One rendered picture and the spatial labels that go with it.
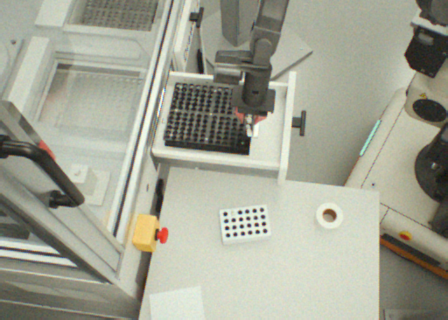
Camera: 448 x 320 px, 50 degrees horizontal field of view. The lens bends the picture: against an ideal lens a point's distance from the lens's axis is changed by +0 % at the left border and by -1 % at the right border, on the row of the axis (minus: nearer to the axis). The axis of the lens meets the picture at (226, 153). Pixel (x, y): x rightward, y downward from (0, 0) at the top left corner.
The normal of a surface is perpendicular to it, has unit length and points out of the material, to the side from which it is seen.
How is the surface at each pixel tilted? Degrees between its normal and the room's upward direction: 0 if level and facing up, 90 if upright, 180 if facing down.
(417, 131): 0
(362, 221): 0
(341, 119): 0
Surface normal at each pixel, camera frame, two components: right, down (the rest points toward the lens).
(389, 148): -0.03, -0.44
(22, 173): 0.99, 0.11
